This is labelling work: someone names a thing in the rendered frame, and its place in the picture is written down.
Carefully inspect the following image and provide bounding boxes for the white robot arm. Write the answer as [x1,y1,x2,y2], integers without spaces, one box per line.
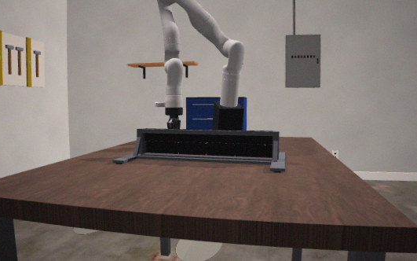
[155,0,245,108]

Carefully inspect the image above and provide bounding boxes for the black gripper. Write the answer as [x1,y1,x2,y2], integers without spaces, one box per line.
[165,108,183,129]

